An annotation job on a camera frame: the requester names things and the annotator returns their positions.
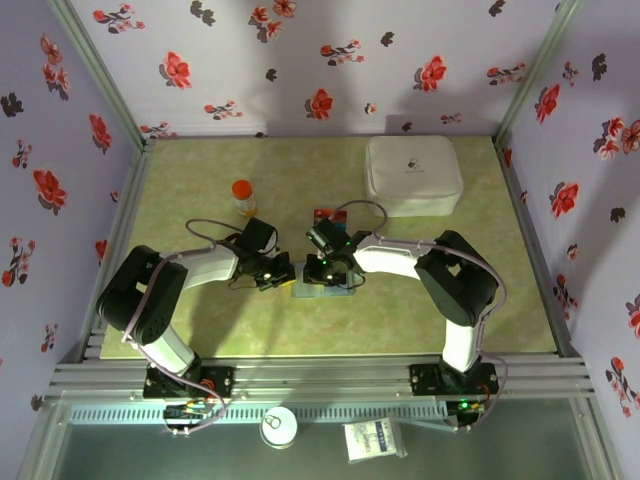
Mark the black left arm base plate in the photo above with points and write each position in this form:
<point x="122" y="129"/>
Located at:
<point x="220" y="380"/>

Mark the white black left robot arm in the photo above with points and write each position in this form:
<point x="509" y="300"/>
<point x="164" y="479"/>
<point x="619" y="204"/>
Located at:
<point x="210" y="265"/>

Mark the sage green card holder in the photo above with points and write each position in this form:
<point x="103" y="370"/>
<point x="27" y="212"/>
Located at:
<point x="300" y="292"/>

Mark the white zip pouch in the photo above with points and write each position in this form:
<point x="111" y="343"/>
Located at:
<point x="415" y="175"/>

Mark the aluminium side frame rail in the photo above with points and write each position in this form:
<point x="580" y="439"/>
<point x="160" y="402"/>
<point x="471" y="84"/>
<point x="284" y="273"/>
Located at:
<point x="516" y="180"/>
<point x="120" y="232"/>

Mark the orange lid pill bottle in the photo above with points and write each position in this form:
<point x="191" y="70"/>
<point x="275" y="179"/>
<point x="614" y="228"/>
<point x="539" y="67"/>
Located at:
<point x="242" y="189"/>

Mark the aluminium frame post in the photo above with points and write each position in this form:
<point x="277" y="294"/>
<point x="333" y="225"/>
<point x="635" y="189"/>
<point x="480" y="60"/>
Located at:
<point x="101" y="70"/>
<point x="537" y="70"/>

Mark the white round tin can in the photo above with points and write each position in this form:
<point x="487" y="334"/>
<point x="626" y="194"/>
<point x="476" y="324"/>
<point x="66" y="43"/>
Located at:
<point x="279" y="427"/>

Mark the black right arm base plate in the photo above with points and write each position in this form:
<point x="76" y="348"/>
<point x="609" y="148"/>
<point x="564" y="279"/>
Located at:
<point x="425" y="380"/>

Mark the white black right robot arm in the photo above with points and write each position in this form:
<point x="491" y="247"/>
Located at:
<point x="390" y="255"/>

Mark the aluminium front frame rail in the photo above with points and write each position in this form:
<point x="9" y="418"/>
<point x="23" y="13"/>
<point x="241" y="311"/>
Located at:
<point x="320" y="377"/>

